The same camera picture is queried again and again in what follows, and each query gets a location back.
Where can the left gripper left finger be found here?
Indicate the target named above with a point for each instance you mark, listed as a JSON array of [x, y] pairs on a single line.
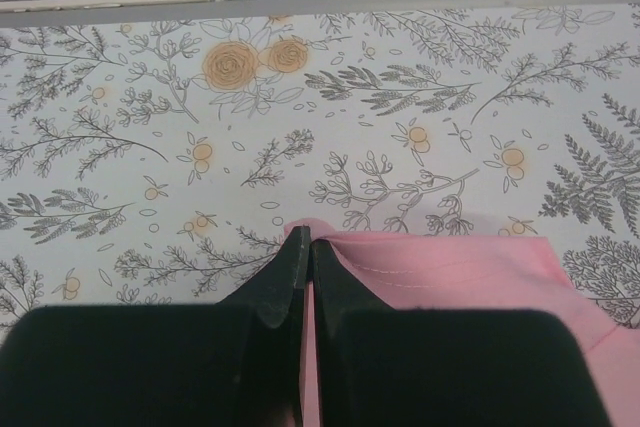
[[232, 363]]

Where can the pink t shirt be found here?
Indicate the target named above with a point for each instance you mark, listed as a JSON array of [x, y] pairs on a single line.
[[493, 272]]

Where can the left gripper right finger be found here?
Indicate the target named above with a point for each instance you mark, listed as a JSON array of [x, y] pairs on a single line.
[[379, 366]]

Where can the floral patterned table mat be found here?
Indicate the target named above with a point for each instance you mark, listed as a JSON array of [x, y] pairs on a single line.
[[158, 162]]

